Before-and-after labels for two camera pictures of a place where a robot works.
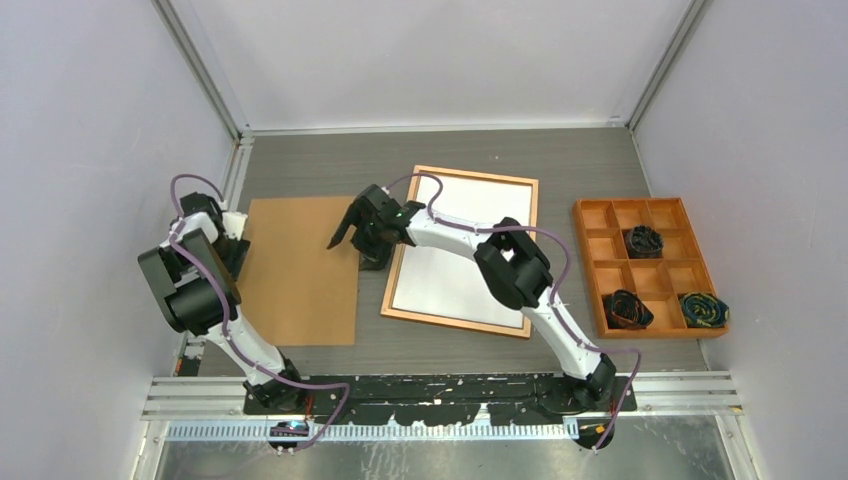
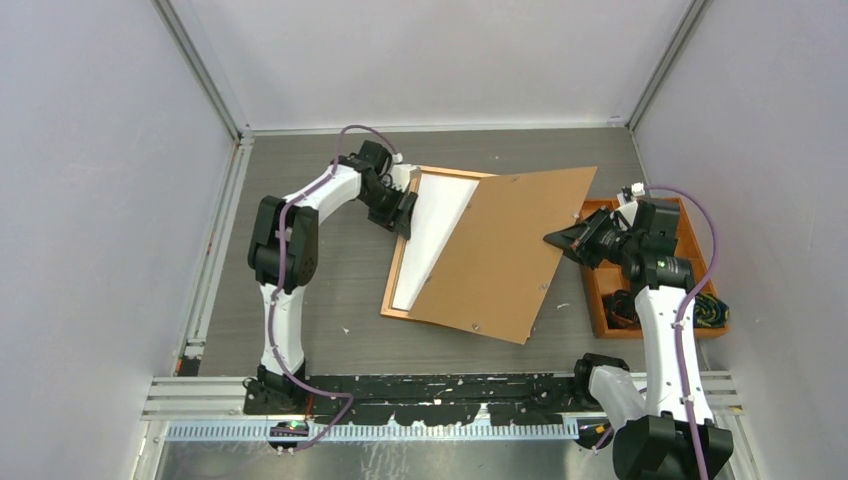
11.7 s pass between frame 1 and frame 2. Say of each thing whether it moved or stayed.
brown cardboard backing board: moved
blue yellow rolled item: stayed
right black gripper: moved
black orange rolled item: stayed
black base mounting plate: stayed
